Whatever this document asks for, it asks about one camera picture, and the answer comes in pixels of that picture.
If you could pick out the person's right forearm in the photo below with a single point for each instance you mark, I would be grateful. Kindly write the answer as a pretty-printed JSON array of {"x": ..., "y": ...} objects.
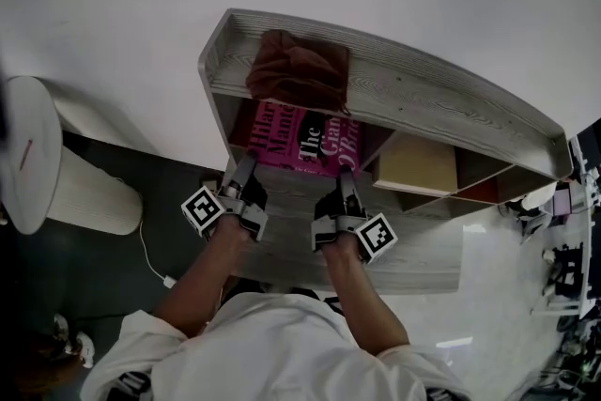
[{"x": 364, "y": 310}]

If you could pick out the person's white shirt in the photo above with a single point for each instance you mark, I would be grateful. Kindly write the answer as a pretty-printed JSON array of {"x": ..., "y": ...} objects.
[{"x": 263, "y": 352}]

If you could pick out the grey wooden shelf unit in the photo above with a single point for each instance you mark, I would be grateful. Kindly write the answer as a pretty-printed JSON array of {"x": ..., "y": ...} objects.
[{"x": 328, "y": 239}]

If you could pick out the white power adapter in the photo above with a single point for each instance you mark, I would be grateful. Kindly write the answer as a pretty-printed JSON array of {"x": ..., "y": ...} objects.
[{"x": 169, "y": 281}]

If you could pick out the person's left forearm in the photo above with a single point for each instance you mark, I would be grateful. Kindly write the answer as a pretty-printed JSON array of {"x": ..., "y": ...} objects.
[{"x": 202, "y": 291}]

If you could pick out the beige book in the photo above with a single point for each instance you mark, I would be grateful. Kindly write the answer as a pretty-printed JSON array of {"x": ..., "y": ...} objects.
[{"x": 415, "y": 162}]

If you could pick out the pink book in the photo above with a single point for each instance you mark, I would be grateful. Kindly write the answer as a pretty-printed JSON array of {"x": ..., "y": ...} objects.
[{"x": 282, "y": 136}]

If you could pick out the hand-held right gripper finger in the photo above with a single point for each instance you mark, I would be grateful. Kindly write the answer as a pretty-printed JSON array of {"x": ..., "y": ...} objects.
[{"x": 351, "y": 195}]

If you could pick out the brown cloth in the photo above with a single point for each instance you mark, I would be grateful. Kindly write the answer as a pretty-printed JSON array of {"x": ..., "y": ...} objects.
[{"x": 296, "y": 66}]

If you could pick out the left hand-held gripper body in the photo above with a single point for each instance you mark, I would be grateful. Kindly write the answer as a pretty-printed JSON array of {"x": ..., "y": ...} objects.
[{"x": 203, "y": 211}]

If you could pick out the pink box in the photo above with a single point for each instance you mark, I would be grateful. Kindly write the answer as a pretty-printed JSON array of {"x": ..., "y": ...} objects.
[{"x": 561, "y": 202}]

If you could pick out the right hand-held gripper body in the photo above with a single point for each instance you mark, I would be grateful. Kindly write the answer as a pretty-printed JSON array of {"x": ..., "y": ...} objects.
[{"x": 375, "y": 238}]

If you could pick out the white round pedestal table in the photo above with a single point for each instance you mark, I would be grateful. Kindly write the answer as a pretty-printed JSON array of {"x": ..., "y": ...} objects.
[{"x": 30, "y": 183}]

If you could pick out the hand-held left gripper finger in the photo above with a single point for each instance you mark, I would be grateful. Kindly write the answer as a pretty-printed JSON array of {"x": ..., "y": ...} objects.
[{"x": 245, "y": 174}]

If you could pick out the red pen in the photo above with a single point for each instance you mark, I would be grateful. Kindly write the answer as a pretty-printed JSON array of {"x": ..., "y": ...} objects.
[{"x": 25, "y": 155}]

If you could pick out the floor socket plate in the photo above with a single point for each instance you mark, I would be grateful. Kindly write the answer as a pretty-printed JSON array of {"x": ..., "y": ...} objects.
[{"x": 211, "y": 182}]

